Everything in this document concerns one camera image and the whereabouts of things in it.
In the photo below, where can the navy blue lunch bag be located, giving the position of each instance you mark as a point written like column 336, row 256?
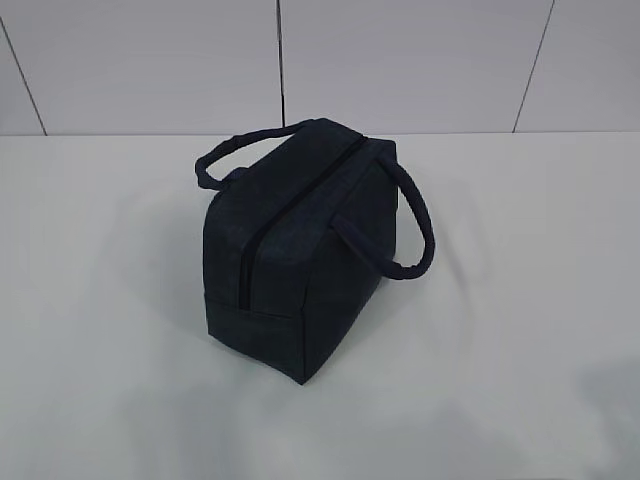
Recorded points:
column 305, row 221

